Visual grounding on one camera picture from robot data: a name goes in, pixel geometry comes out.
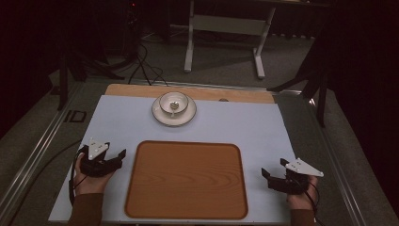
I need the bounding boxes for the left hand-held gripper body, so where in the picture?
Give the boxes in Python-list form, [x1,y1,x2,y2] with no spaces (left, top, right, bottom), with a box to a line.
[79,137,123,178]

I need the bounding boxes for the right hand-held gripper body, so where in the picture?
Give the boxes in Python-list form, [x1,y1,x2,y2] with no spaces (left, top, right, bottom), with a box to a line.
[267,157,325,196]

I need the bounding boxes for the person's left hand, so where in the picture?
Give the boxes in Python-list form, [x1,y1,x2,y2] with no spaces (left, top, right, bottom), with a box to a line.
[73,153,116,197]

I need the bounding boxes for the person's right hand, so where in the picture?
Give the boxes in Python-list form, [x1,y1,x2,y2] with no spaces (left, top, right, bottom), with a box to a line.
[286,175,320,211]

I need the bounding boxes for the light blue table mat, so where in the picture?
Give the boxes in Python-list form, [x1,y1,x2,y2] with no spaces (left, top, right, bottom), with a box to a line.
[48,94,297,225]

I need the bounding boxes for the white bowl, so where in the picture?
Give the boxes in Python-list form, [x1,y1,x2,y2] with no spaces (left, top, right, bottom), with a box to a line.
[158,90,190,115]

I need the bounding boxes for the brown wooden tray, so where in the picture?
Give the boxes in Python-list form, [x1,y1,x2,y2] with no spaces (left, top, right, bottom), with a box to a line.
[123,139,249,220]

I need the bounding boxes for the small metal spoon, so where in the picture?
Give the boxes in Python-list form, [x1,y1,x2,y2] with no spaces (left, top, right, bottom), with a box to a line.
[169,101,180,119]

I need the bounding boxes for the black metal stand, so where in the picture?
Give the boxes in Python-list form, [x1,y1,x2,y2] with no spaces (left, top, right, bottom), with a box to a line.
[267,31,334,128]
[56,46,126,111]

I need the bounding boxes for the white saucer plate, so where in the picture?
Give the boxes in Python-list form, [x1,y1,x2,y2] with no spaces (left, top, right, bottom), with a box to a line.
[151,93,198,128]

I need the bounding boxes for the dark device with red light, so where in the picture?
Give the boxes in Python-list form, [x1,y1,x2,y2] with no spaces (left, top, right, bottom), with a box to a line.
[125,0,140,62]

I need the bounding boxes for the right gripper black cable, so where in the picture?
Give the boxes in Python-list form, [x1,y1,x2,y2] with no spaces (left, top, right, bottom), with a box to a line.
[293,175,322,226]

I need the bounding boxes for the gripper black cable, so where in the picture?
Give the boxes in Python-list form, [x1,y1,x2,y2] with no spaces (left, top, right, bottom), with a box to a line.
[68,144,90,207]
[293,175,322,226]

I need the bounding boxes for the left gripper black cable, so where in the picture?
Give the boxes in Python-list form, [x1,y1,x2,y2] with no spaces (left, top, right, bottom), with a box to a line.
[68,144,90,207]

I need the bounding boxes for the black floor bracket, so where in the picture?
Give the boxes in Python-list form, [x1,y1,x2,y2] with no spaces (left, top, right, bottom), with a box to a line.
[63,109,88,124]

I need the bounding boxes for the aluminium floor rail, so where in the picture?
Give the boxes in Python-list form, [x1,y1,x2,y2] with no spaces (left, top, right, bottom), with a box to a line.
[125,78,304,95]
[0,83,83,219]
[309,98,369,226]

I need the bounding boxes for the thin black floor cable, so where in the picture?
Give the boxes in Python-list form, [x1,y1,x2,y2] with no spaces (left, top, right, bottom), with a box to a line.
[8,139,83,226]

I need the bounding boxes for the black floor cables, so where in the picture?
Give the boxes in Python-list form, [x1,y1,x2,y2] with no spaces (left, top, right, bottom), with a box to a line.
[126,42,169,87]

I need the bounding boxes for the white metal stand frame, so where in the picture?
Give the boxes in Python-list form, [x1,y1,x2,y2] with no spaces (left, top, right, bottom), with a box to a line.
[184,0,278,80]

